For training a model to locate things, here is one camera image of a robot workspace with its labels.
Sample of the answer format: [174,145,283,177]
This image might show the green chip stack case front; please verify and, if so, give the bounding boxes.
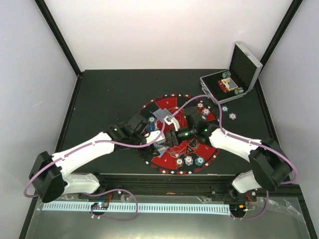
[234,87,244,95]

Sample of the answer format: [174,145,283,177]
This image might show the aluminium poker case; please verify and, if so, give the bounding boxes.
[200,41,263,104]

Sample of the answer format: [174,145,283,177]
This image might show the green chip stack in case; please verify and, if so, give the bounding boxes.
[222,71,231,79]

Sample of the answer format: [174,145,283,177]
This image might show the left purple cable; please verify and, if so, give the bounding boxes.
[23,118,167,221]

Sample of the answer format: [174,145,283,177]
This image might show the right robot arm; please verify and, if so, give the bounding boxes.
[164,107,293,201]

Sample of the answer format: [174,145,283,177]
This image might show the pyramid card box in case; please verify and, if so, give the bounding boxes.
[221,77,238,91]

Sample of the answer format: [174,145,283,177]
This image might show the clear round dealer button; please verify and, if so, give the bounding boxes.
[169,147,183,158]

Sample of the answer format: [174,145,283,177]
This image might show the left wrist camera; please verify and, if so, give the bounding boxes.
[145,130,166,144]

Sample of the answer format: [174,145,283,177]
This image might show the blue playing card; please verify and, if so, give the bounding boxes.
[157,146,168,158]
[152,108,171,119]
[158,109,171,119]

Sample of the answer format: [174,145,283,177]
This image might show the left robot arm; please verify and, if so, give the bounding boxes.
[27,115,164,203]

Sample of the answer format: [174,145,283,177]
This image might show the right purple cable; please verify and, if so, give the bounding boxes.
[169,94,299,221]

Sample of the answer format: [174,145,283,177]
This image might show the red dice in case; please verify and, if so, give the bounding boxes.
[217,80,229,93]

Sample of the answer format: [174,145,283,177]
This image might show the round red black poker mat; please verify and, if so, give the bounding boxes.
[138,94,220,175]

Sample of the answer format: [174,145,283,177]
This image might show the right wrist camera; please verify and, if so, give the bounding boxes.
[164,115,180,131]

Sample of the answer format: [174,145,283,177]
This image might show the black triangular marker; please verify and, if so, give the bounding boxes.
[184,145,196,155]

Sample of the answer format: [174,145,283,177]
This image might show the grey white chip stack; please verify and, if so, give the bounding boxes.
[229,113,237,120]

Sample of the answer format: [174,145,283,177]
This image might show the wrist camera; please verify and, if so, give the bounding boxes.
[145,130,166,144]
[164,115,180,131]

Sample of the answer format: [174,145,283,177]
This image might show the purple cable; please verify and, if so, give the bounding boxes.
[169,94,299,221]
[23,118,167,221]

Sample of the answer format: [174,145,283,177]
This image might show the white slotted cable duct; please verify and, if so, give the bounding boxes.
[42,201,230,216]

